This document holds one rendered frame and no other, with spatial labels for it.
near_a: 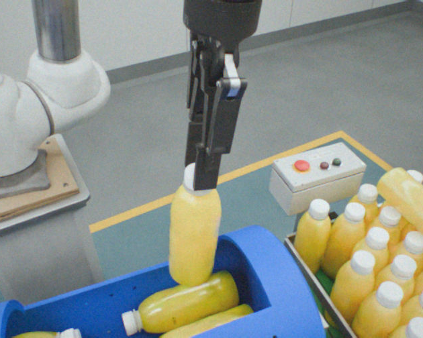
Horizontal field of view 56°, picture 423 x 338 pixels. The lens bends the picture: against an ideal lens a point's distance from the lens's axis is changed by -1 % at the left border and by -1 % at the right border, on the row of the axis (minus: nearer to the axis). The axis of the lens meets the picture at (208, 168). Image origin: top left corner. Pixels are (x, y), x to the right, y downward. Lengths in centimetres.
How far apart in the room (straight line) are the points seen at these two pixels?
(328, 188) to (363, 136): 213
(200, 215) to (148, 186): 200
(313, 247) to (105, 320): 46
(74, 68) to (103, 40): 240
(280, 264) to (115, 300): 33
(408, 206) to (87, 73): 78
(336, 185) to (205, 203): 53
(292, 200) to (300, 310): 41
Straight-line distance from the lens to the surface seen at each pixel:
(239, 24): 39
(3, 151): 104
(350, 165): 101
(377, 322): 81
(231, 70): 39
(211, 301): 75
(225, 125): 42
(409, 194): 88
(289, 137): 295
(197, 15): 39
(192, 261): 60
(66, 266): 125
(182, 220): 54
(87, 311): 79
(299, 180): 94
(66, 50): 103
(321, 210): 87
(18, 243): 114
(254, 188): 250
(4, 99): 101
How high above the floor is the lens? 172
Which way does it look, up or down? 41 degrees down
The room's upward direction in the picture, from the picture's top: straight up
